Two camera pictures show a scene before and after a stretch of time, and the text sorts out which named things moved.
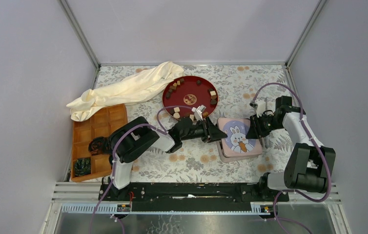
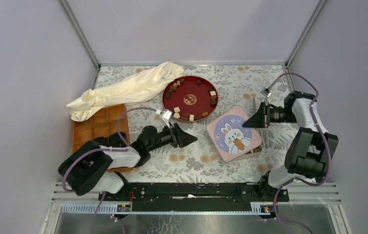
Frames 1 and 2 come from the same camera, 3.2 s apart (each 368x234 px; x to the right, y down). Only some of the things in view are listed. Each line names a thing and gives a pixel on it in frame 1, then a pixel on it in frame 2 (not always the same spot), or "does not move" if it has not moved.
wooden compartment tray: x=103 y=123 does not move
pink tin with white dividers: x=227 y=160 -> x=228 y=157
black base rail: x=192 y=197 does not move
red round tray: x=182 y=94 does not move
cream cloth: x=130 y=87 does not move
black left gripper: x=210 y=132 -> x=178 y=137
